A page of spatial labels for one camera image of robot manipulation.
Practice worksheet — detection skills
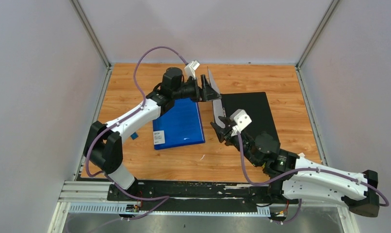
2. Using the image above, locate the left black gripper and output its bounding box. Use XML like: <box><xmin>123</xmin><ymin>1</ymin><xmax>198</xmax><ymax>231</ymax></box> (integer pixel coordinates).
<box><xmin>174</xmin><ymin>75</ymin><xmax>222</xmax><ymax>103</ymax></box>

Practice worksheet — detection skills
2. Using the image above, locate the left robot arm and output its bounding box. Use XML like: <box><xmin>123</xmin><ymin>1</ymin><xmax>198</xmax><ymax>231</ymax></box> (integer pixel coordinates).
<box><xmin>83</xmin><ymin>67</ymin><xmax>221</xmax><ymax>200</ymax></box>

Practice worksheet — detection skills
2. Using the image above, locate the blue toy brick plate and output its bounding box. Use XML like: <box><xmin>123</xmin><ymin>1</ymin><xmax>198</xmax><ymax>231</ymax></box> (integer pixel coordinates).
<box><xmin>130</xmin><ymin>132</ymin><xmax>138</xmax><ymax>140</ymax></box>

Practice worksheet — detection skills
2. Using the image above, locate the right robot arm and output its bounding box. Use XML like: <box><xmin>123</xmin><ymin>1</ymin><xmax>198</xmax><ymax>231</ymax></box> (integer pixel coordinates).
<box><xmin>211</xmin><ymin>114</ymin><xmax>380</xmax><ymax>217</ymax></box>

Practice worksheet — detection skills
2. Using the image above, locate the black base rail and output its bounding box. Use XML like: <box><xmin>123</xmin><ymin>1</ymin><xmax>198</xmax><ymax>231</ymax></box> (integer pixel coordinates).
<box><xmin>62</xmin><ymin>180</ymin><xmax>350</xmax><ymax>222</ymax></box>

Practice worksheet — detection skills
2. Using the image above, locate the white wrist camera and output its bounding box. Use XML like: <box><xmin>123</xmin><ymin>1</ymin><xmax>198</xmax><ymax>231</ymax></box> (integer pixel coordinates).
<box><xmin>229</xmin><ymin>109</ymin><xmax>252</xmax><ymax>136</ymax></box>
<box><xmin>184</xmin><ymin>60</ymin><xmax>200</xmax><ymax>80</ymax></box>

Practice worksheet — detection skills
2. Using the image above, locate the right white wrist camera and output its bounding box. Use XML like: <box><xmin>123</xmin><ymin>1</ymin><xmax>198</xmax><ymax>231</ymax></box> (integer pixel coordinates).
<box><xmin>229</xmin><ymin>109</ymin><xmax>252</xmax><ymax>136</ymax></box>

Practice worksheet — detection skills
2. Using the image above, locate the beige card sheet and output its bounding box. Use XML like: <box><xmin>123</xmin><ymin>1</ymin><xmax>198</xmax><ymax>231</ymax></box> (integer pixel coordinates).
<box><xmin>212</xmin><ymin>92</ymin><xmax>279</xmax><ymax>140</ymax></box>

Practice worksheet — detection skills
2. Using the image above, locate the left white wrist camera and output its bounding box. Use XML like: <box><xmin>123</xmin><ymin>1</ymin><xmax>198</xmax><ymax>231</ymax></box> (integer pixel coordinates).
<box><xmin>184</xmin><ymin>60</ymin><xmax>200</xmax><ymax>80</ymax></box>

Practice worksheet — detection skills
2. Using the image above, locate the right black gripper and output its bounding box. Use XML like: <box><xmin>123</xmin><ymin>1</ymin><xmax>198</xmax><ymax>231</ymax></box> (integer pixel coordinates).
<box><xmin>210</xmin><ymin>117</ymin><xmax>260</xmax><ymax>167</ymax></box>

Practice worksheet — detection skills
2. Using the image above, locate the printed paper sheet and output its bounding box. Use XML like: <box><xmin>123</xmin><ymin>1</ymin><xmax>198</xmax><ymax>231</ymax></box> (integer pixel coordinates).
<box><xmin>207</xmin><ymin>67</ymin><xmax>228</xmax><ymax>129</ymax></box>

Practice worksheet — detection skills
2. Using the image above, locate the blue file folder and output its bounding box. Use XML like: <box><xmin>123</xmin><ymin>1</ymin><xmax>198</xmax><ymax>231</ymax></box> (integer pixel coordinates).
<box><xmin>152</xmin><ymin>98</ymin><xmax>205</xmax><ymax>150</ymax></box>

